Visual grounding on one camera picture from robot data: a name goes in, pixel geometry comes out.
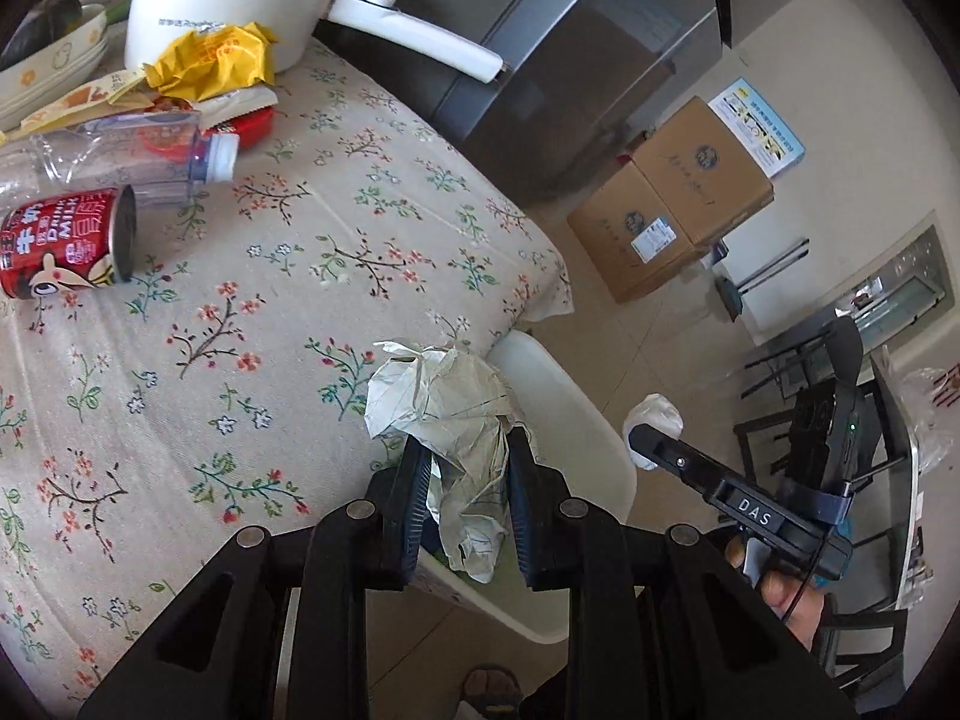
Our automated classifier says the floral tablecloth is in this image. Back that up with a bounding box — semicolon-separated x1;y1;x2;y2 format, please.
2;44;573;718

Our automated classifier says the white plastic trash bin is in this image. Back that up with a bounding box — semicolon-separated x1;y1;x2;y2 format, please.
415;328;640;646

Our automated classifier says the red snack packet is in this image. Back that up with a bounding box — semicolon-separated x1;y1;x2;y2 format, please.
139;88;278;160

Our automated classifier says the grey refrigerator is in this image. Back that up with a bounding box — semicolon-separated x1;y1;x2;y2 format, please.
314;0;731;203

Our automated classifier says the red milk drink can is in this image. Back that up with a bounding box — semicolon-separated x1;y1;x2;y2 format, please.
2;185;137;299

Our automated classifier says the white electric cooking pot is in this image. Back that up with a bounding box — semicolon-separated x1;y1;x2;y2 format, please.
124;0;506;83

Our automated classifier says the beige snack bag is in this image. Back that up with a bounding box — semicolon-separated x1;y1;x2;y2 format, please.
2;70;156;143

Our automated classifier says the white paper trash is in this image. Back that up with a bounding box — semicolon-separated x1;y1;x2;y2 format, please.
364;340;524;583

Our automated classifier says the blue white leaflet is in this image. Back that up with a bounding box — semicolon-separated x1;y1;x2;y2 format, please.
708;78;805;181

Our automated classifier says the cardboard box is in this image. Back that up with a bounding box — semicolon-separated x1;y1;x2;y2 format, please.
568;163;706;304
631;98;775;245

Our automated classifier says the upper cardboard box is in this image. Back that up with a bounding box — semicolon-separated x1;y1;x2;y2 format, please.
631;98;775;245

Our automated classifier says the yellow snack wrapper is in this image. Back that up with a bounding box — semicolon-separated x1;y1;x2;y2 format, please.
143;21;277;103

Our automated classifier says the right hand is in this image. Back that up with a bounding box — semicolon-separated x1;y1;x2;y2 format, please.
760;571;823;652

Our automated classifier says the black metal rack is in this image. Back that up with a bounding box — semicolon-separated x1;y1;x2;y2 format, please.
734;316;923;699

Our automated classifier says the ceramic bowl with pattern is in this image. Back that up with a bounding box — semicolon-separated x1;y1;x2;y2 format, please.
0;4;107;132

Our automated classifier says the lower cardboard box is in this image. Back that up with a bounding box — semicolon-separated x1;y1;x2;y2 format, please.
568;163;706;304

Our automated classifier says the clear plastic water bottle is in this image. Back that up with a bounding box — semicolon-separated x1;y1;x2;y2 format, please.
0;110;239;210

